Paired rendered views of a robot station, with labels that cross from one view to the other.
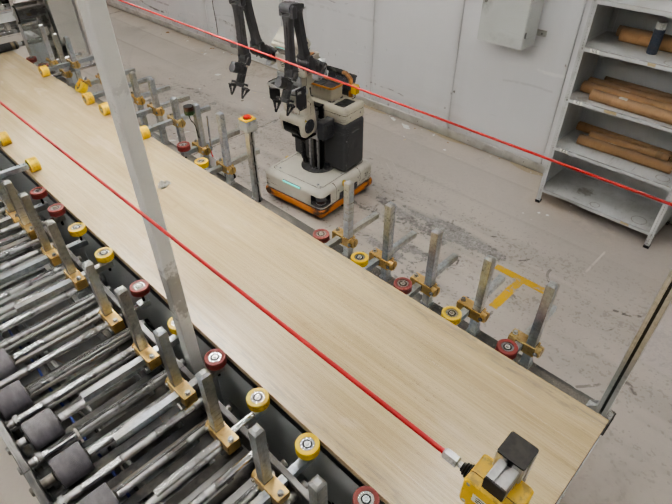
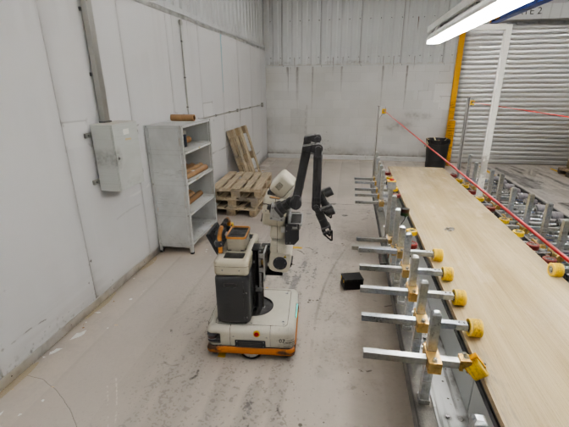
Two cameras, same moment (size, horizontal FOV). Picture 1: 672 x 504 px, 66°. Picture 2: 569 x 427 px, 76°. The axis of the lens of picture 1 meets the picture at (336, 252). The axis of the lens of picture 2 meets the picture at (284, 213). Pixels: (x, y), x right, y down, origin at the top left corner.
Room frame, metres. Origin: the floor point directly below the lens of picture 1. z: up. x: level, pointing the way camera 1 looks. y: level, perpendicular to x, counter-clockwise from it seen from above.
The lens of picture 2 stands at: (4.98, 2.37, 1.97)
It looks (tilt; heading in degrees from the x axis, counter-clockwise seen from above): 19 degrees down; 235
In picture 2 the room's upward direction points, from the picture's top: straight up
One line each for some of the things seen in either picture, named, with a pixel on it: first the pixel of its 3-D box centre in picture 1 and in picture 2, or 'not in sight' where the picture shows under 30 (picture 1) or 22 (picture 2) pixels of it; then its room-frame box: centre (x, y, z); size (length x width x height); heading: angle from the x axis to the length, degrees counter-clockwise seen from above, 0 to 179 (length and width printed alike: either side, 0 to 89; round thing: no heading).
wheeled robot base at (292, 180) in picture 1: (319, 176); (256, 318); (3.71, 0.13, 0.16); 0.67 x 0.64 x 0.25; 140
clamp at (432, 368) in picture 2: not in sight; (431, 357); (3.83, 1.73, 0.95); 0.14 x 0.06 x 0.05; 45
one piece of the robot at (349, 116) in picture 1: (325, 125); (243, 271); (3.78, 0.08, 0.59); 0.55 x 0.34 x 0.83; 50
